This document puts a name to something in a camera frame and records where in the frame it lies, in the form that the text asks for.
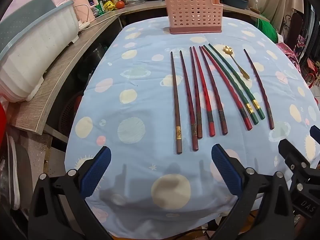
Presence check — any red wavy chopstick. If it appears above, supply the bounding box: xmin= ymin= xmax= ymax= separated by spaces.
xmin=199 ymin=46 xmax=253 ymax=131

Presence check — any white bin teal lid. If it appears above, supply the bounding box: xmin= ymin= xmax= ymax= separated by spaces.
xmin=1 ymin=0 xmax=79 ymax=102

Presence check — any pink floral cloth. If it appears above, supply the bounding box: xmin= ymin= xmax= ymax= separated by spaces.
xmin=276 ymin=42 xmax=300 ymax=69

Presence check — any brown chopstick gold band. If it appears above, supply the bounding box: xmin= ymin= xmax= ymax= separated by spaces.
xmin=170 ymin=51 xmax=182 ymax=154

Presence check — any dark maroon wavy chopstick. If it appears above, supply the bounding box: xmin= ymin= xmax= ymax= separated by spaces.
xmin=244 ymin=49 xmax=274 ymax=130

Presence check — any pink perforated utensil holder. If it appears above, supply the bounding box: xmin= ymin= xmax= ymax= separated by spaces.
xmin=165 ymin=0 xmax=223 ymax=34

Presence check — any wooden side counter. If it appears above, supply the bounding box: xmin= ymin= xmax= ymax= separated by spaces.
xmin=7 ymin=15 xmax=119 ymax=135

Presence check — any gold flower spoon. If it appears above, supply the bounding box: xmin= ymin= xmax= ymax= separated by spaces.
xmin=223 ymin=46 xmax=250 ymax=80

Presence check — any green bag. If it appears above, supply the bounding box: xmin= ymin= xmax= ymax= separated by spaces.
xmin=255 ymin=18 xmax=278 ymax=43

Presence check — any bright red chopstick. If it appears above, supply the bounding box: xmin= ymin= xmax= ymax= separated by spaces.
xmin=192 ymin=46 xmax=215 ymax=137

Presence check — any red tomato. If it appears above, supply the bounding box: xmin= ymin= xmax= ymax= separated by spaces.
xmin=116 ymin=1 xmax=125 ymax=9

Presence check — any green chopstick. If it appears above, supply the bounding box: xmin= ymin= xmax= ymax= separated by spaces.
xmin=201 ymin=45 xmax=259 ymax=125
xmin=207 ymin=43 xmax=265 ymax=120

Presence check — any grey kitchen counter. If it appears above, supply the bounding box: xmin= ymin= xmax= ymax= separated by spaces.
xmin=120 ymin=0 xmax=271 ymax=22

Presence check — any dark red patterned chopstick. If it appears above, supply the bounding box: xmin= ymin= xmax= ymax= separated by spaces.
xmin=180 ymin=50 xmax=199 ymax=151

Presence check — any clear food container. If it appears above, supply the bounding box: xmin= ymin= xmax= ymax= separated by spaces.
xmin=126 ymin=0 xmax=145 ymax=6

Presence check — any pink electric kettle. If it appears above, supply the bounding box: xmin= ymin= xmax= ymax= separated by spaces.
xmin=72 ymin=0 xmax=99 ymax=23

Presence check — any dark brown-red chopstick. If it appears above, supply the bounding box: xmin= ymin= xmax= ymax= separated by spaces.
xmin=189 ymin=47 xmax=202 ymax=139

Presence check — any blue planet-print tablecloth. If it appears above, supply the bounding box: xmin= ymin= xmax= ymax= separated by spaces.
xmin=65 ymin=17 xmax=319 ymax=239

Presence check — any yellow snack packet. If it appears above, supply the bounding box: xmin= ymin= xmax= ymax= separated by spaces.
xmin=104 ymin=1 xmax=117 ymax=12

